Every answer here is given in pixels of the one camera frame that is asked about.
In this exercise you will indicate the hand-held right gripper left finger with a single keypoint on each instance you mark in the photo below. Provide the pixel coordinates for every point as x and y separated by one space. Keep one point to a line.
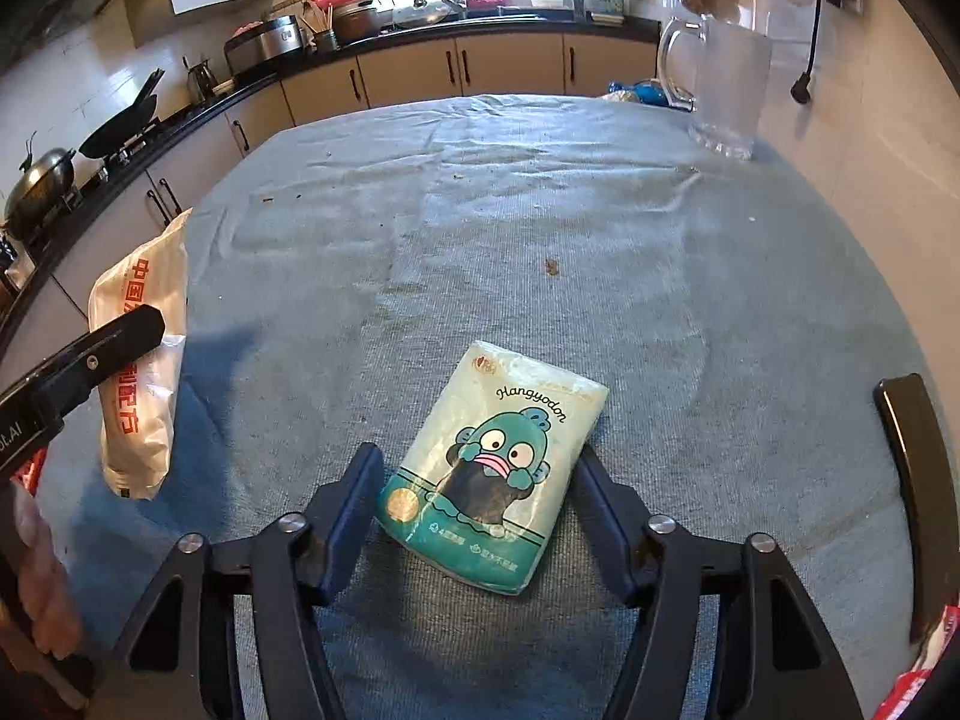
352 525

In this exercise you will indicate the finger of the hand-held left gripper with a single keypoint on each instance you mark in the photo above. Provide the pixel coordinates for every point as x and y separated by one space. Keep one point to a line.
112 341

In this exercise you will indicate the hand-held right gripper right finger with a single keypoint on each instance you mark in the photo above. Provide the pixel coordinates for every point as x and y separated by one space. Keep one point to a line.
607 532

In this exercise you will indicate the white bag with orange print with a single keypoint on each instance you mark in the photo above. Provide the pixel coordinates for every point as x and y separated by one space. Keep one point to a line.
142 405

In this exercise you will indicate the cartoon print tissue packet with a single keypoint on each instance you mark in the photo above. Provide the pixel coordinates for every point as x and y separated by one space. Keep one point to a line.
495 465

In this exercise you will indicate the pale pink plastic bag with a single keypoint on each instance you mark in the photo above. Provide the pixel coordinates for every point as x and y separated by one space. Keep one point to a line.
41 585

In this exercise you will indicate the dark lidded wok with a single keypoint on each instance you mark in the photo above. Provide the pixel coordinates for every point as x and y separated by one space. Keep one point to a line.
41 184

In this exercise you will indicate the black wok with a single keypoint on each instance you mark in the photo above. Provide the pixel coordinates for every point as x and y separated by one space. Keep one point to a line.
120 127

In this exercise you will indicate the steel kettle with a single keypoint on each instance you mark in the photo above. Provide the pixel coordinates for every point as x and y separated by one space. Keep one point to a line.
201 82

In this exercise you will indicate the blue-grey tablecloth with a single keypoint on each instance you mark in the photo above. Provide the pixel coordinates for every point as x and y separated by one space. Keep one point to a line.
525 240

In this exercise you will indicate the black chair back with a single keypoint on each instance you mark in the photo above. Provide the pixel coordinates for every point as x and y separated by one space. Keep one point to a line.
915 480

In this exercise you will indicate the steel rice cooker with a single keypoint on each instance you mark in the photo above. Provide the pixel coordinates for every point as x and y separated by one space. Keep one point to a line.
270 41

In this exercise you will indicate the red and white plastic bag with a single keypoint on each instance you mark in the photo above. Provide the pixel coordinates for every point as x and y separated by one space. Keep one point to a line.
919 679

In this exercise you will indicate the chopstick holder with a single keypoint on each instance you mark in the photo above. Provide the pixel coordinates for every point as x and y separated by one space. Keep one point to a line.
324 39

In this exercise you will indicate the beige kitchen base cabinets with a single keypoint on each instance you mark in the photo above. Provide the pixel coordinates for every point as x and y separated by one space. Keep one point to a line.
405 75

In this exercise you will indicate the blue snack bag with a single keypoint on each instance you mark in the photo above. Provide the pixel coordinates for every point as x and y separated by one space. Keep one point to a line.
645 94

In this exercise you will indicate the pan with glass lid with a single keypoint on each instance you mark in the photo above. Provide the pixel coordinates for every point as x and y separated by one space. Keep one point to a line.
420 15

